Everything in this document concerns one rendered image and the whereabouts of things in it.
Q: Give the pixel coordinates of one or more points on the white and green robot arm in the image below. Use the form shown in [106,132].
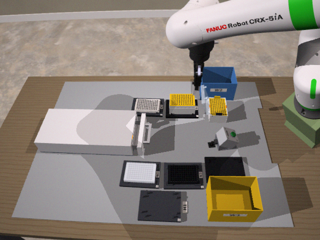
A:
[200,22]

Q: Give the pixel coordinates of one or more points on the grey bench mat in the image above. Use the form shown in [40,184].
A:
[85,187]

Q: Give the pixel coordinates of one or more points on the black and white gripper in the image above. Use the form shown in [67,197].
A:
[198,64]

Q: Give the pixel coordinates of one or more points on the beige label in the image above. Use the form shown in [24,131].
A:
[184,207]

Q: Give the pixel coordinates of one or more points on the blue open-top bin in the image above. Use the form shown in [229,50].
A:
[220,81]

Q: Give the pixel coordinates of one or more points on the yellow open-top box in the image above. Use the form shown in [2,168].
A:
[233,199]

